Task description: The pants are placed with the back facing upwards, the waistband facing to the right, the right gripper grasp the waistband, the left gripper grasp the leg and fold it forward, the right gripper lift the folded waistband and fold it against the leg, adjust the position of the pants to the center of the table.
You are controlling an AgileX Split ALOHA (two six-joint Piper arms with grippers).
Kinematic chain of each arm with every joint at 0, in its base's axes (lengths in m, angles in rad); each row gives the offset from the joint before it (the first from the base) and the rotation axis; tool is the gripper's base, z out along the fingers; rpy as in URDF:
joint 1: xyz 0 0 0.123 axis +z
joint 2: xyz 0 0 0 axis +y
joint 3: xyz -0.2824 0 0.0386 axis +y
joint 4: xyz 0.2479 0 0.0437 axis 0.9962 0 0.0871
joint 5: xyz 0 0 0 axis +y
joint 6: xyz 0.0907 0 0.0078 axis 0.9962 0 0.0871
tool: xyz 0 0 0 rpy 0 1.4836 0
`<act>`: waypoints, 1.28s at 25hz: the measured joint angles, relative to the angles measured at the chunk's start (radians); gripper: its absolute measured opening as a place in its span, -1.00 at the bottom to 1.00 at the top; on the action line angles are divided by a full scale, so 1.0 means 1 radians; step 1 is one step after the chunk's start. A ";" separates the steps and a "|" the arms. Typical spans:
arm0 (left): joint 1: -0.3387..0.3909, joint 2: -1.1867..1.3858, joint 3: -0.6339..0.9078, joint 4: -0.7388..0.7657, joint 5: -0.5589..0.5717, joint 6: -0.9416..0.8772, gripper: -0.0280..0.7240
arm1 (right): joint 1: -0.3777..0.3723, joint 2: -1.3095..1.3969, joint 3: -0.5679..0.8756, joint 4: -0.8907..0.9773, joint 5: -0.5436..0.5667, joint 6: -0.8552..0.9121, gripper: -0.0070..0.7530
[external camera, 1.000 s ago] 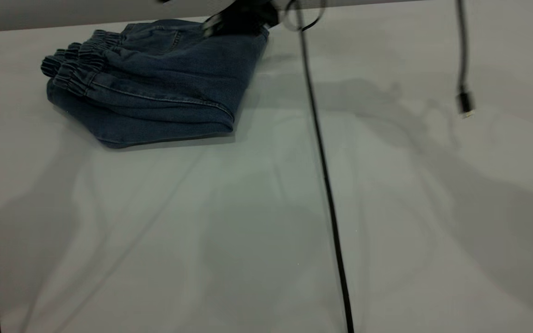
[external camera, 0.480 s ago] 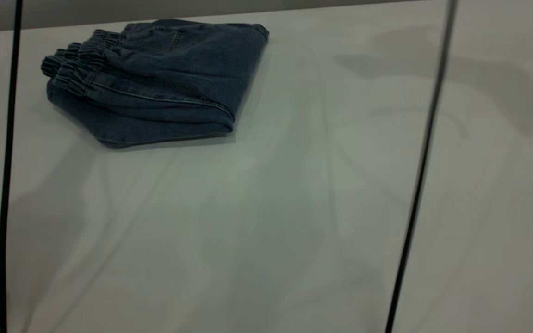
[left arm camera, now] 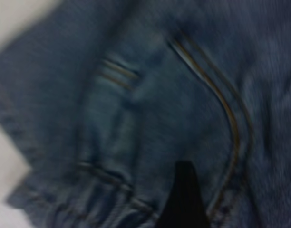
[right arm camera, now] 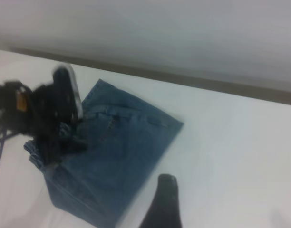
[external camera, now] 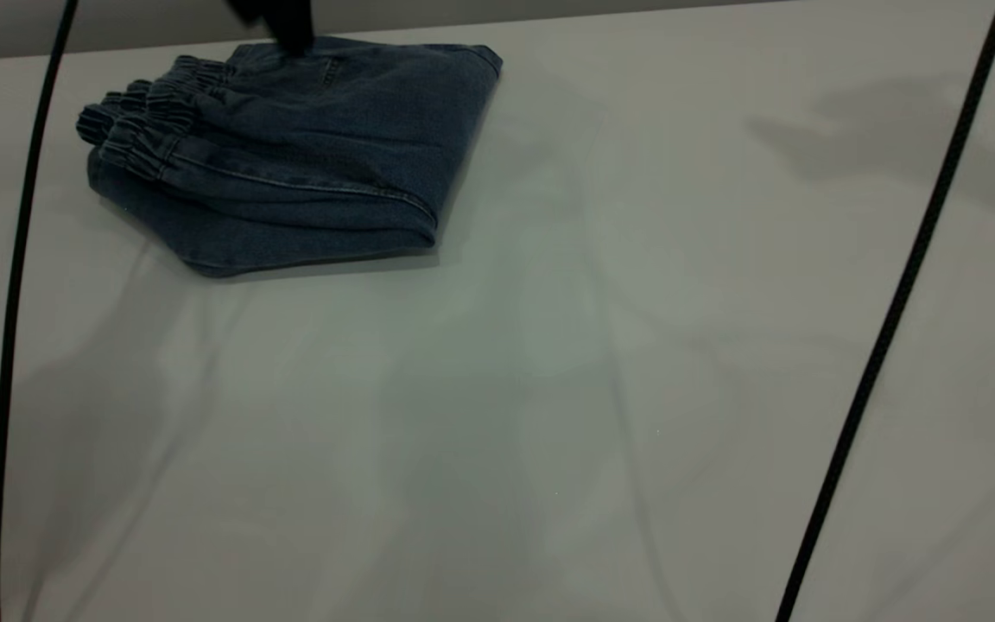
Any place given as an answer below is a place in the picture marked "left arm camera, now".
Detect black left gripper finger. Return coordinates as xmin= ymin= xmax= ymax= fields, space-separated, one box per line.
xmin=159 ymin=161 xmax=211 ymax=228

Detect blue denim shorts basketball print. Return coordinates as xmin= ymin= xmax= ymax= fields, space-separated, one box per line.
xmin=0 ymin=0 xmax=291 ymax=228

